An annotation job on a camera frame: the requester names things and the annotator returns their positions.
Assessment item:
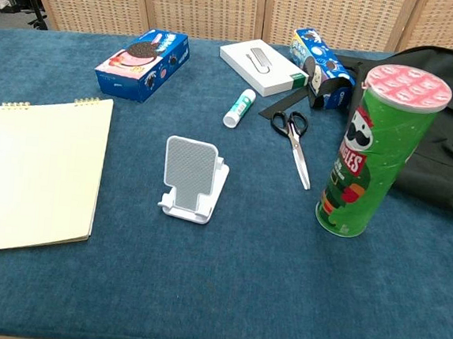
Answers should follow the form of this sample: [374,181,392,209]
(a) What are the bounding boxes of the manila file folder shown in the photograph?
[0,89,115,266]

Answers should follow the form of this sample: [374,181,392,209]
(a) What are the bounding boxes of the small white stand device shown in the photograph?
[155,134,233,228]

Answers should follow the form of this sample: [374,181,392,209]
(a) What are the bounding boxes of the white and green glue stick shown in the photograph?
[221,86,257,131]

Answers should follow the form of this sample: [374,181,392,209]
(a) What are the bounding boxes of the flat white product box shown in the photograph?
[216,35,313,102]

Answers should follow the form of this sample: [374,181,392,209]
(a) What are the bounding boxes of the blue table cloth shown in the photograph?
[0,18,453,339]

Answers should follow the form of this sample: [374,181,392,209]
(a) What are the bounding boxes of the pink and blue Oreo box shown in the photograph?
[92,24,192,107]

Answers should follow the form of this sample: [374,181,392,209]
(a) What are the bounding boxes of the opened blue Oreo box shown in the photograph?
[284,27,361,112]

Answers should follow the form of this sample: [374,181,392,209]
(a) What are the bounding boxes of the green Pringles can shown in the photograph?
[314,58,453,246]

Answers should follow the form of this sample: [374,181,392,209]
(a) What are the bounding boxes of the wooden rattan folding screen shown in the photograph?
[20,0,453,66]

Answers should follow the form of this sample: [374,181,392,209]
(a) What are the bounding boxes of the black backpack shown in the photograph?
[251,31,453,216]

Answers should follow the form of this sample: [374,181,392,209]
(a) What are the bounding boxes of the black-handled scissors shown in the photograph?
[265,108,319,192]

